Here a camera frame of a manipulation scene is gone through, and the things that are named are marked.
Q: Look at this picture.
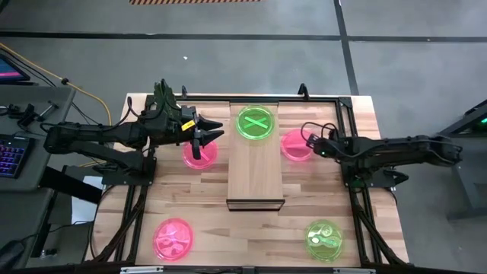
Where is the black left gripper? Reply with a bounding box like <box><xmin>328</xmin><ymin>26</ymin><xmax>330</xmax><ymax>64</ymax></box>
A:
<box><xmin>161</xmin><ymin>113</ymin><xmax>226</xmax><ymax>161</ymax></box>

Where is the pink translucent plate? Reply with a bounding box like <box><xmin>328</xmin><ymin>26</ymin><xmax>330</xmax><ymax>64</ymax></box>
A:
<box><xmin>280</xmin><ymin>128</ymin><xmax>315</xmax><ymax>162</ymax></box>
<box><xmin>152</xmin><ymin>217</ymin><xmax>195</xmax><ymax>262</ymax></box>
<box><xmin>181</xmin><ymin>139</ymin><xmax>219</xmax><ymax>170</ymax></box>

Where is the green translucent plate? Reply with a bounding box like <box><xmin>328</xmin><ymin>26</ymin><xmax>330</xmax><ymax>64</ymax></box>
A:
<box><xmin>234</xmin><ymin>104</ymin><xmax>276</xmax><ymax>141</ymax></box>
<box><xmin>304</xmin><ymin>219</ymin><xmax>343</xmax><ymax>263</ymax></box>

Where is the wooden shelf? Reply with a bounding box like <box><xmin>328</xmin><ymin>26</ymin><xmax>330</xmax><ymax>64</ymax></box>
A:
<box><xmin>226</xmin><ymin>99</ymin><xmax>286</xmax><ymax>212</ymax></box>

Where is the green cactus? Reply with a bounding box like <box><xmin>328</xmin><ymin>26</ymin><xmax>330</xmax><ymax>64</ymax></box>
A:
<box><xmin>153</xmin><ymin>78</ymin><xmax>177</xmax><ymax>113</ymax></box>

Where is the black desk bar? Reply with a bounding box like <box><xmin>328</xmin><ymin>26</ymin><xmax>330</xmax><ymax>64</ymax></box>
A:
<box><xmin>39</xmin><ymin>165</ymin><xmax>103</xmax><ymax>206</ymax></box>

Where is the white paper sheet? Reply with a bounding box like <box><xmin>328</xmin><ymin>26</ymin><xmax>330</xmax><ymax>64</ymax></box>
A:
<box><xmin>71</xmin><ymin>174</ymin><xmax>104</xmax><ymax>225</ymax></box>

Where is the gray desk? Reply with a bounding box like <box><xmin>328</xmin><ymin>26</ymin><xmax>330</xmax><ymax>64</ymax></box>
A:
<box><xmin>0</xmin><ymin>84</ymin><xmax>76</xmax><ymax>193</ymax></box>

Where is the black clamp tool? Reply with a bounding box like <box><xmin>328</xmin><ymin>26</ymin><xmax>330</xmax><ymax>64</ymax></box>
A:
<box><xmin>6</xmin><ymin>103</ymin><xmax>39</xmax><ymax>129</ymax></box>

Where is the backlit keyboard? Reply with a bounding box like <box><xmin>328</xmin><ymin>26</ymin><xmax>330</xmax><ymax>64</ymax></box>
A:
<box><xmin>0</xmin><ymin>133</ymin><xmax>36</xmax><ymax>180</ymax></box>

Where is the computer monitor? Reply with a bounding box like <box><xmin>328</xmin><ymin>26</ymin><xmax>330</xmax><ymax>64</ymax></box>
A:
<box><xmin>0</xmin><ymin>53</ymin><xmax>31</xmax><ymax>84</ymax></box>

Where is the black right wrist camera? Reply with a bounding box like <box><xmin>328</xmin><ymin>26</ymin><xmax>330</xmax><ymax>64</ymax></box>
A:
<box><xmin>306</xmin><ymin>132</ymin><xmax>325</xmax><ymax>151</ymax></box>

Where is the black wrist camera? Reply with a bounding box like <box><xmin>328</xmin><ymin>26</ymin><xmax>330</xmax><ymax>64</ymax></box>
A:
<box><xmin>306</xmin><ymin>132</ymin><xmax>325</xmax><ymax>151</ymax></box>
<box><xmin>180</xmin><ymin>105</ymin><xmax>199</xmax><ymax>121</ymax></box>

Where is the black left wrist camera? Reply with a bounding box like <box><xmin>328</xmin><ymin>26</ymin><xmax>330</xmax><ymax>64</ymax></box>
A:
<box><xmin>180</xmin><ymin>105</ymin><xmax>199</xmax><ymax>121</ymax></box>

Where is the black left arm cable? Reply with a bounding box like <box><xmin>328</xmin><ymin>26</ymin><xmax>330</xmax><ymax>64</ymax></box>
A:
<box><xmin>125</xmin><ymin>96</ymin><xmax>153</xmax><ymax>123</ymax></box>

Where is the silver frame bracket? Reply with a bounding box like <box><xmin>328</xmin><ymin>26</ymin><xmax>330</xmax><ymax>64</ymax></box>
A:
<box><xmin>333</xmin><ymin>267</ymin><xmax>377</xmax><ymax>274</ymax></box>
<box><xmin>119</xmin><ymin>266</ymin><xmax>164</xmax><ymax>274</ymax></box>

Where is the metal handled tool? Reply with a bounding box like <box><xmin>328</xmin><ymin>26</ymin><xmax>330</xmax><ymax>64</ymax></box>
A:
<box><xmin>37</xmin><ymin>100</ymin><xmax>60</xmax><ymax>119</ymax></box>

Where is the yellow cable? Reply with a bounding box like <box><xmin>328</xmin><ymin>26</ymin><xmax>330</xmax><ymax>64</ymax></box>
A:
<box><xmin>0</xmin><ymin>42</ymin><xmax>113</xmax><ymax>126</ymax></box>

